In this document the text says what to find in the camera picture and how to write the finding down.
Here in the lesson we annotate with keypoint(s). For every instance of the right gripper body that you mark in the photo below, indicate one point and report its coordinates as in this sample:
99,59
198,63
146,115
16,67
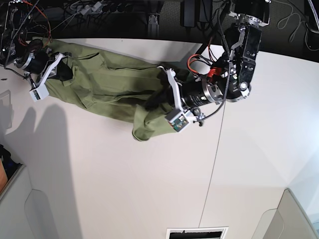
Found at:
61,72

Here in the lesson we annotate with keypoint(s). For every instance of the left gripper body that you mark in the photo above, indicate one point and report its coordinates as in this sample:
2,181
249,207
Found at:
160,97

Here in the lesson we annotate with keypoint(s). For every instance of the green t-shirt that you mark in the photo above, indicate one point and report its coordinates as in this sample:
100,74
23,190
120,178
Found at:
114,86

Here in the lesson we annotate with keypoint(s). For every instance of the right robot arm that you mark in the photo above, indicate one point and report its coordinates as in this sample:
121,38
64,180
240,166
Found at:
25,36

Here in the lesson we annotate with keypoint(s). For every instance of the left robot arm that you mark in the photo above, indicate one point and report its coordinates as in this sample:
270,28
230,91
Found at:
229,77

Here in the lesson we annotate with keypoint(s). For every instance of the black power adapter box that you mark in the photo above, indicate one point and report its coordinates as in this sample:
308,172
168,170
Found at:
188,10

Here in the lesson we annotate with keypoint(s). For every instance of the black power strip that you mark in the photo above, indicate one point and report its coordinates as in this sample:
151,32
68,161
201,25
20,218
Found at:
124,6

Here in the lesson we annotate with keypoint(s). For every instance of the grey chair left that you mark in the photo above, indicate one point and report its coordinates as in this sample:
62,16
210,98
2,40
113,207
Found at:
25,213

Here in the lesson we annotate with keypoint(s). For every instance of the grey chair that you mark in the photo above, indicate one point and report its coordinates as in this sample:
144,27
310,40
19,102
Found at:
25,213
287,221

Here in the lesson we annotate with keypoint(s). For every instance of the grey chair right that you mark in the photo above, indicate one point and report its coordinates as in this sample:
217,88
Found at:
287,221

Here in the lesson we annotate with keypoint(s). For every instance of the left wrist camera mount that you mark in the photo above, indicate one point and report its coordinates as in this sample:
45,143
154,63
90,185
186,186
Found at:
181,116

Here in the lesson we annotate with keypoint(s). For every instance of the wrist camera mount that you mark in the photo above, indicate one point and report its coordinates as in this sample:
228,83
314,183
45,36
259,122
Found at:
181,116
39,90

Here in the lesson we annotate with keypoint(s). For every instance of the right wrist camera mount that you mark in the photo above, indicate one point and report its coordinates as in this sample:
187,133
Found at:
39,90

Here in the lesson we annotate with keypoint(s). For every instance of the aluminium table leg post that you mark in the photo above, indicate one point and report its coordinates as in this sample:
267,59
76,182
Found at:
153,26

